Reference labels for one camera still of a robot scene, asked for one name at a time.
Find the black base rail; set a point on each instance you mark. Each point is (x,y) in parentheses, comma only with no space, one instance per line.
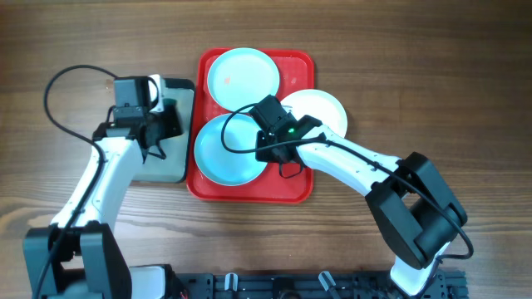
(357,285)

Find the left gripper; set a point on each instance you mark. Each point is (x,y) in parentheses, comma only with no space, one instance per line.
(170,111)

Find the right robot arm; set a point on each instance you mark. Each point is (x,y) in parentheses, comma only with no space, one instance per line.
(415,210)

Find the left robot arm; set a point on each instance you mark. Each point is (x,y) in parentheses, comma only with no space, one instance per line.
(77,255)

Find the red plastic tray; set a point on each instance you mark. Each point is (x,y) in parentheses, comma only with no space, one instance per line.
(280,184)

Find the black water tray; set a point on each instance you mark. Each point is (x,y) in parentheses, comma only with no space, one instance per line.
(166,161)

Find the light blue plate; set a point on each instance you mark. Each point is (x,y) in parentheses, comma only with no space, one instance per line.
(216,162)
(242,76)

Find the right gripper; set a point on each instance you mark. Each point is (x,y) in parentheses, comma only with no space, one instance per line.
(263,155)

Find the white plate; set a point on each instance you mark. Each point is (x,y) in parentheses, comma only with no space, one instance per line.
(320,105)

